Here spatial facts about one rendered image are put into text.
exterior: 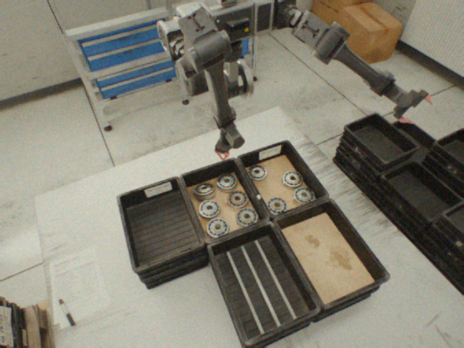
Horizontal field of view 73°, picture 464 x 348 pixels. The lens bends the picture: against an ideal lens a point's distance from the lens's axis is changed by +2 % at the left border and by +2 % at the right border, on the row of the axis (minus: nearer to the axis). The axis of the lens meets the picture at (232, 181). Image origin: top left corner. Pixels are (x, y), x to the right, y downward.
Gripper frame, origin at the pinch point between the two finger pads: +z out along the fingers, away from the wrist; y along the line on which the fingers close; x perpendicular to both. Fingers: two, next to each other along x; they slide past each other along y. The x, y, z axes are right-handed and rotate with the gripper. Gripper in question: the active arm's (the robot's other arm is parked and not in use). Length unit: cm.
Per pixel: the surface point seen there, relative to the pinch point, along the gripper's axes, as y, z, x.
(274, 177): 11.9, 21.3, -23.4
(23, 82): 86, 114, 257
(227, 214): -17.1, 21.8, -8.9
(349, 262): -20, 16, -65
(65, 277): -69, 39, 50
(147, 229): -38, 24, 22
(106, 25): 102, 30, 141
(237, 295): -50, 19, -27
